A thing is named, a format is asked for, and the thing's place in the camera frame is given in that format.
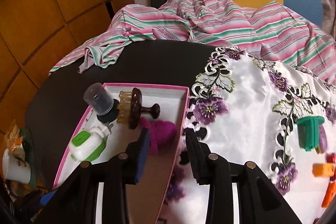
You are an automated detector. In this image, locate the pink green striped cloth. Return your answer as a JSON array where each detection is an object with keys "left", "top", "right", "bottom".
[{"left": 54, "top": 0, "right": 335, "bottom": 84}]

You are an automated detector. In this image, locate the wooden panel cabinet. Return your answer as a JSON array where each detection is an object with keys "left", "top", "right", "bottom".
[{"left": 1, "top": 0, "right": 133, "bottom": 133}]

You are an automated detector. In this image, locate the orange cube block toy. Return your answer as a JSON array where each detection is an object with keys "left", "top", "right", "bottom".
[{"left": 321, "top": 181, "right": 336, "bottom": 208}]

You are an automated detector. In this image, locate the white embroidered floral tablecloth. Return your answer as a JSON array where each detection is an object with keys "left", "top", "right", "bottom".
[{"left": 166, "top": 45, "right": 335, "bottom": 223}]

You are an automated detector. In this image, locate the green flanged plastic toy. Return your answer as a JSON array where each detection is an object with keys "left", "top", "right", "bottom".
[{"left": 295, "top": 116, "right": 325, "bottom": 152}]

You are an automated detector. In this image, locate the magenta plastic funnel cup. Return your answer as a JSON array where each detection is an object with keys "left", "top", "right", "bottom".
[{"left": 139, "top": 117, "right": 177, "bottom": 156}]

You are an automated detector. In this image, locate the red glossy bottle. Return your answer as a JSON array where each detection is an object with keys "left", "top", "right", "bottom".
[{"left": 326, "top": 152, "right": 336, "bottom": 182}]

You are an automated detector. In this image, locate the white green plastic container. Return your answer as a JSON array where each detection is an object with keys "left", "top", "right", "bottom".
[{"left": 69, "top": 123, "right": 114, "bottom": 162}]

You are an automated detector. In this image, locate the brown scalp massage brush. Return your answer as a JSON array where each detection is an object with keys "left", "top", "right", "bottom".
[{"left": 117, "top": 88, "right": 161, "bottom": 130}]

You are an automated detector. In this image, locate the yellow plastic case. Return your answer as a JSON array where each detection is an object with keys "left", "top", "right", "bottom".
[{"left": 312, "top": 163, "right": 333, "bottom": 177}]

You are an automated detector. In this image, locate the clear capped black jar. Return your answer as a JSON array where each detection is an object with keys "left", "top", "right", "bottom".
[{"left": 83, "top": 83, "right": 119, "bottom": 123}]

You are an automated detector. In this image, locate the pink shallow tray box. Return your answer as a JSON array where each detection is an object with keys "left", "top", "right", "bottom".
[{"left": 53, "top": 83, "right": 189, "bottom": 223}]

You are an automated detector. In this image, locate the white paper cup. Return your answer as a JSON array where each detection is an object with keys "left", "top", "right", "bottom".
[{"left": 2, "top": 149, "right": 31, "bottom": 184}]

